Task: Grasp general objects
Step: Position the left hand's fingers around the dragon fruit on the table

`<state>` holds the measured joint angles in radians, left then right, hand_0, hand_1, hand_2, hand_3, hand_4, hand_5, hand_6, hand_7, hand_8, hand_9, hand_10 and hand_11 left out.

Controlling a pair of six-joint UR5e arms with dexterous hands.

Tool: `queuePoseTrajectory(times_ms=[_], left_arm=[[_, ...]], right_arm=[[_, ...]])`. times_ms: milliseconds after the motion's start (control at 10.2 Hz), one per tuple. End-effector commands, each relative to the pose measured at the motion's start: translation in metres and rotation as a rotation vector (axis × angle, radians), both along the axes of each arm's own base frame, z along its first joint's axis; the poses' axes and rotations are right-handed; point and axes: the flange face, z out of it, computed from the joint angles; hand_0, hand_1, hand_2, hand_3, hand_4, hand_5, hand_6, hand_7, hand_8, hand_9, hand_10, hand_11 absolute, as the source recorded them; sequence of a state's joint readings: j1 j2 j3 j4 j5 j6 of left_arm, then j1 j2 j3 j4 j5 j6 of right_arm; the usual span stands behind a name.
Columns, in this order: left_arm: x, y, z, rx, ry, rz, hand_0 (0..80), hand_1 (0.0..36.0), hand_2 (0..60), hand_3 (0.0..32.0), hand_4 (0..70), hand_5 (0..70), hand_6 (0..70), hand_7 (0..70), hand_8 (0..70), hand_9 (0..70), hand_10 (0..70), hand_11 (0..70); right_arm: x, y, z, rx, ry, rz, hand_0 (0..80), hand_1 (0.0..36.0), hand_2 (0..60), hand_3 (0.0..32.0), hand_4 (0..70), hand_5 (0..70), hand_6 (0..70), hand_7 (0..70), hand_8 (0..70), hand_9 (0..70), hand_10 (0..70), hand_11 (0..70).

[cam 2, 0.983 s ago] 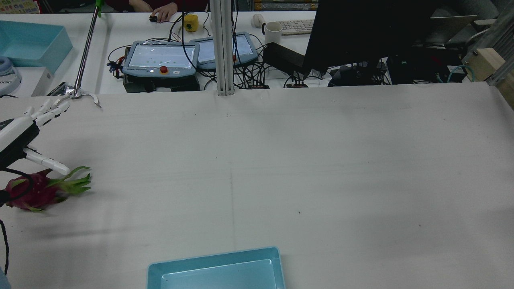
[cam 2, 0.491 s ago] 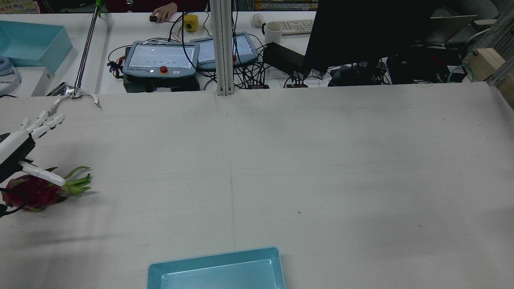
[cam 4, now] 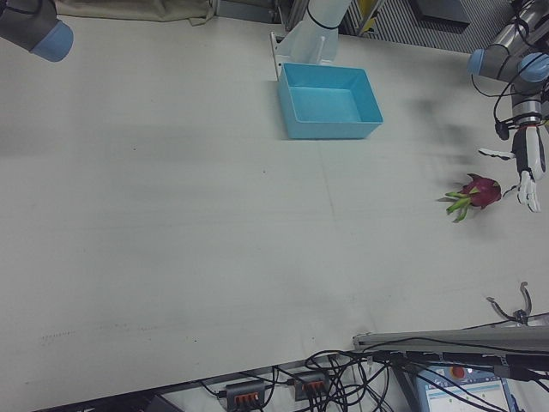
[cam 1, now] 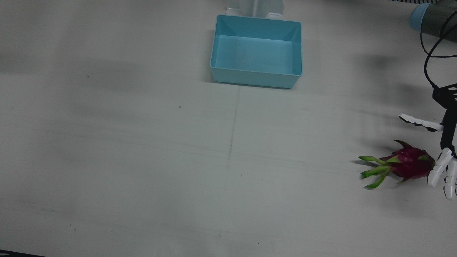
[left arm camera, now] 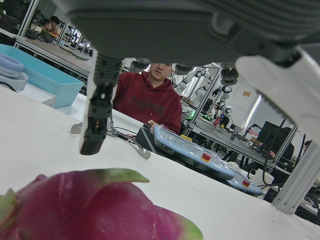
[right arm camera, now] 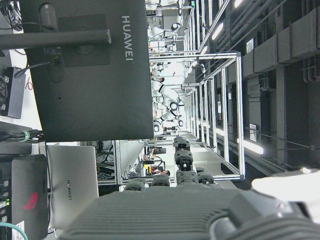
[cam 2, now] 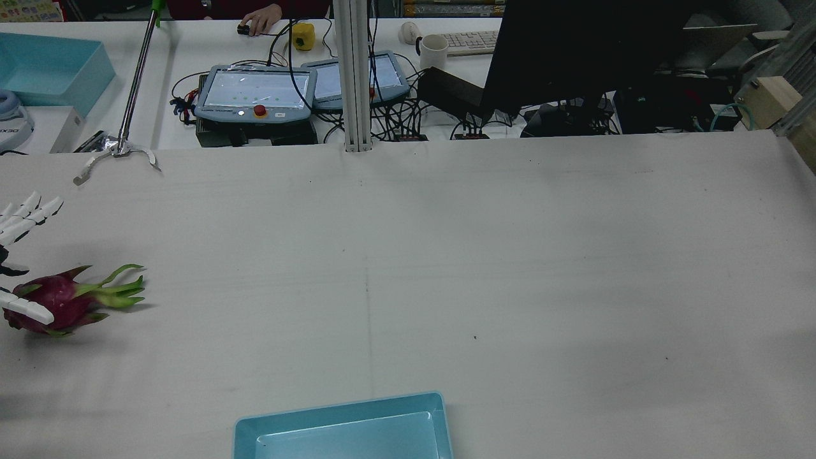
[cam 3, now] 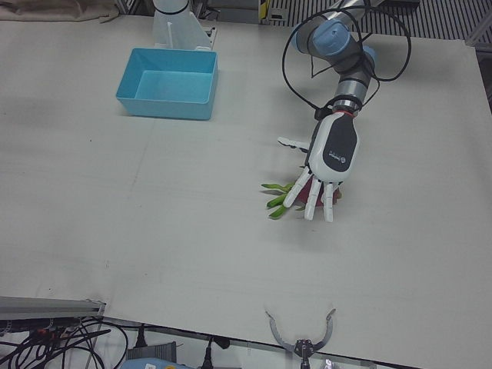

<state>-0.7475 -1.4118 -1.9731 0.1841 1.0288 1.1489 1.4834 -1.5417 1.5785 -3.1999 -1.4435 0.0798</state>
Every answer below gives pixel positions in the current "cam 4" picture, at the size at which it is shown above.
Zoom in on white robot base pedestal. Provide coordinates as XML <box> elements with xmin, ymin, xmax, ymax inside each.
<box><xmin>268</xmin><ymin>0</ymin><xmax>353</xmax><ymax>82</ymax></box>

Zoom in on grey blue teach pendant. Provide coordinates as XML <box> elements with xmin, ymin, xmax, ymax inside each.
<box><xmin>413</xmin><ymin>362</ymin><xmax>522</xmax><ymax>412</ymax></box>

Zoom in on beige cloth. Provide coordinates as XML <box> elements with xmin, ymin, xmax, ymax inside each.
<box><xmin>54</xmin><ymin>0</ymin><xmax>216</xmax><ymax>25</ymax></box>

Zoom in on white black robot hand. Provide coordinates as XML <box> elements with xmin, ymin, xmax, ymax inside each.
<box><xmin>479</xmin><ymin>124</ymin><xmax>549</xmax><ymax>214</ymax></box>

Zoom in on black cable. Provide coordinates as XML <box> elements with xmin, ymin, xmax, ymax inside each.
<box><xmin>364</xmin><ymin>336</ymin><xmax>549</xmax><ymax>384</ymax></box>
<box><xmin>303</xmin><ymin>348</ymin><xmax>375</xmax><ymax>412</ymax></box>

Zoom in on pink dragon fruit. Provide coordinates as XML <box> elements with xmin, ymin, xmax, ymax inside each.
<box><xmin>443</xmin><ymin>173</ymin><xmax>503</xmax><ymax>223</ymax></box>

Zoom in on light blue plastic bin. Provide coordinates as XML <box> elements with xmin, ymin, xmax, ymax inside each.
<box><xmin>276</xmin><ymin>62</ymin><xmax>384</xmax><ymax>141</ymax></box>

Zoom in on aluminium profile rail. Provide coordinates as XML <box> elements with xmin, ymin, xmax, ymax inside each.
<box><xmin>352</xmin><ymin>312</ymin><xmax>549</xmax><ymax>351</ymax></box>

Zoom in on grey metal claw tool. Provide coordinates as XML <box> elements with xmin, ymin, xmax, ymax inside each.
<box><xmin>486</xmin><ymin>282</ymin><xmax>534</xmax><ymax>326</ymax></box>

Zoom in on grey orange usb hub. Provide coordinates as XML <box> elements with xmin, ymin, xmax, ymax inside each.
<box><xmin>293</xmin><ymin>370</ymin><xmax>331</xmax><ymax>401</ymax></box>
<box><xmin>217</xmin><ymin>379</ymin><xmax>268</xmax><ymax>409</ymax></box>

